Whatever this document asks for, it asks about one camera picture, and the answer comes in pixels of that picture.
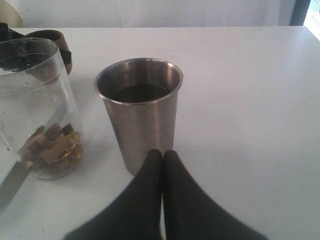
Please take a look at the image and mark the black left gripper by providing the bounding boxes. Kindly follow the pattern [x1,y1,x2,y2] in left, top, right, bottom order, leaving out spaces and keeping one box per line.
[0,22,72,66]

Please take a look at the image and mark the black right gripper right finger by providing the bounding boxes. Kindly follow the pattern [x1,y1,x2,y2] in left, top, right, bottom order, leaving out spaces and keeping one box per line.
[162,150,266,240]

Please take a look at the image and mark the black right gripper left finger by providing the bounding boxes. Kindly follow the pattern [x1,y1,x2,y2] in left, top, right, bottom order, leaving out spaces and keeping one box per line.
[64,149,163,240]

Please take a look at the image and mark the brown wooden cup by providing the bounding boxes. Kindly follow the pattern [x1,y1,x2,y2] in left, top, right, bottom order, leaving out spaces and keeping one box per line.
[24,29,73,75]

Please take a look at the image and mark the stainless steel cup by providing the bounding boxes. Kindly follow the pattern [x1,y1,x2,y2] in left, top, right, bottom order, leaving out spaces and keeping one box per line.
[94,57,184,175]

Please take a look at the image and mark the clear plastic shaker cup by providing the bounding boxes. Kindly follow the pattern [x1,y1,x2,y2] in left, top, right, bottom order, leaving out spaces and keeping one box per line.
[0,37,83,180]

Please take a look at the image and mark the white plastic tray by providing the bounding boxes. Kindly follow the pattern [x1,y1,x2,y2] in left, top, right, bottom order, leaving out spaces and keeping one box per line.
[0,161,30,214]

